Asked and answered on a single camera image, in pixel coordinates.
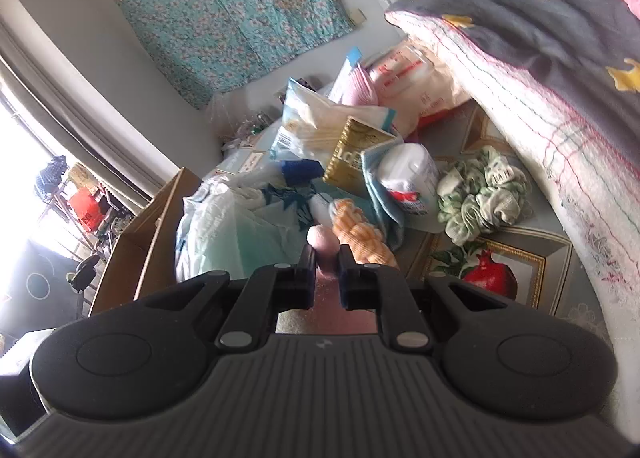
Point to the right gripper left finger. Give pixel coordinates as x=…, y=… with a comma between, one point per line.
x=270, y=291

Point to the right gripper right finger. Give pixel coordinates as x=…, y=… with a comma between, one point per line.
x=382, y=289

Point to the blue striped towel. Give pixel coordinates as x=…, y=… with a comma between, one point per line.
x=389, y=218

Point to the dark blue tissue pack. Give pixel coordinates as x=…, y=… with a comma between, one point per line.
x=300, y=172

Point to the gold tissue pack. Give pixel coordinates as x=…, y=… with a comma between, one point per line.
x=344, y=169

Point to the light blue mask box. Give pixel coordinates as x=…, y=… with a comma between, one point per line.
x=342, y=80

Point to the pink soft sponge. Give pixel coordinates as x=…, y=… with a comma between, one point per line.
x=327, y=315

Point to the white green plastic bag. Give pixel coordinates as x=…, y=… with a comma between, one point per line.
x=240, y=229

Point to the white wipes canister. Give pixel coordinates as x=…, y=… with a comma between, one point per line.
x=410, y=175

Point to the brown cardboard box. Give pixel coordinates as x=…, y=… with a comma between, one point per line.
x=143, y=260

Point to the green white scrunchie cloth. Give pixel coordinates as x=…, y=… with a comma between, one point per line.
x=480, y=195

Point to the clear bag of cotton swabs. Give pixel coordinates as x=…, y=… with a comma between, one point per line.
x=311, y=124

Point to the red crate outside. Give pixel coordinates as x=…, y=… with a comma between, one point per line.
x=87, y=209

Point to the peach wet wipes pack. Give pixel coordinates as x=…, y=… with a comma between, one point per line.
x=413, y=82

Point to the grey curtain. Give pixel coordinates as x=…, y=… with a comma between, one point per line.
x=62, y=100

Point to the grey quilted blanket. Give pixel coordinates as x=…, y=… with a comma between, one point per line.
x=560, y=80

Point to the floral teal wall cloth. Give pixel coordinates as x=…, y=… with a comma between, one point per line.
x=207, y=46

